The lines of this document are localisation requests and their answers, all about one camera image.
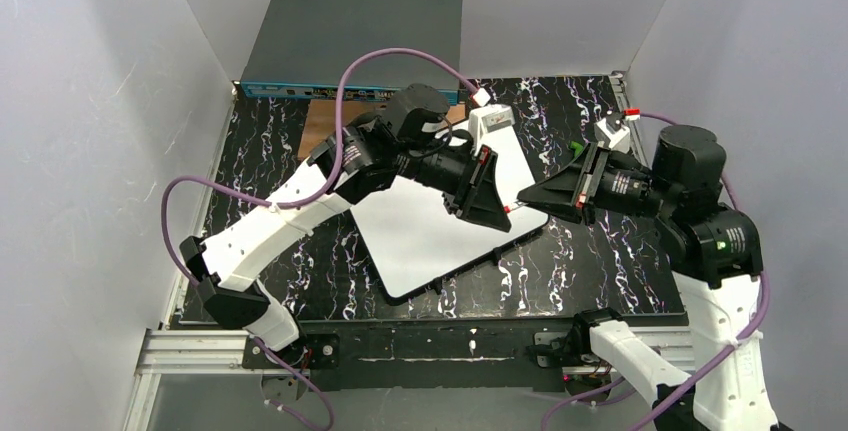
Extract white marker pen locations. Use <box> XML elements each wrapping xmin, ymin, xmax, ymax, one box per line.
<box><xmin>504</xmin><ymin>201</ymin><xmax>526</xmax><ymax>214</ymax></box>

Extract white whiteboard black frame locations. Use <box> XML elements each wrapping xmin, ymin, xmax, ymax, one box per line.
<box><xmin>351</xmin><ymin>122</ymin><xmax>549</xmax><ymax>301</ymax></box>

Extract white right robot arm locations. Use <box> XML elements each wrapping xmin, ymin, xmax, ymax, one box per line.
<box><xmin>517</xmin><ymin>125</ymin><xmax>781</xmax><ymax>430</ymax></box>

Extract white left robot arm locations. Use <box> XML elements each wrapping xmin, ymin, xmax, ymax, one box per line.
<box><xmin>179</xmin><ymin>84</ymin><xmax>511</xmax><ymax>354</ymax></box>

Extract green white plastic fitting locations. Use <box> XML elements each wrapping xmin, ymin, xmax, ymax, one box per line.
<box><xmin>569</xmin><ymin>141</ymin><xmax>585</xmax><ymax>157</ymax></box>

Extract brown wooden board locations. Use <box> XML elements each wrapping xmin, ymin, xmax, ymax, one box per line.
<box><xmin>296</xmin><ymin>99</ymin><xmax>468</xmax><ymax>161</ymax></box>

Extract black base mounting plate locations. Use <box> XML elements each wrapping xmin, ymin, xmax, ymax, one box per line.
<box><xmin>280</xmin><ymin>317</ymin><xmax>572</xmax><ymax>392</ymax></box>

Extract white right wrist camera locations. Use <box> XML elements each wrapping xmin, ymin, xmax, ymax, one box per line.
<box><xmin>594</xmin><ymin>108</ymin><xmax>641</xmax><ymax>153</ymax></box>

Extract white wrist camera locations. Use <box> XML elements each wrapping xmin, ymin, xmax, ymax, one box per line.
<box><xmin>594</xmin><ymin>108</ymin><xmax>641</xmax><ymax>153</ymax></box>
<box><xmin>467</xmin><ymin>88</ymin><xmax>516</xmax><ymax>153</ymax></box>

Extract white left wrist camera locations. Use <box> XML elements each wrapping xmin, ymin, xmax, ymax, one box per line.
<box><xmin>467</xmin><ymin>88</ymin><xmax>516</xmax><ymax>153</ymax></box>

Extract grey blue network switch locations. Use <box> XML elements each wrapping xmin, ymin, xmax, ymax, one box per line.
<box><xmin>240</xmin><ymin>0</ymin><xmax>463</xmax><ymax>99</ymax></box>

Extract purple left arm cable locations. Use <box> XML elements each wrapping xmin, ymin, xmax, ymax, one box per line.
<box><xmin>161</xmin><ymin>47</ymin><xmax>482</xmax><ymax>431</ymax></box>

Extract aluminium frame rail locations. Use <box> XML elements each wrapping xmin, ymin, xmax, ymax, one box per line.
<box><xmin>122</xmin><ymin>328</ymin><xmax>757</xmax><ymax>431</ymax></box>

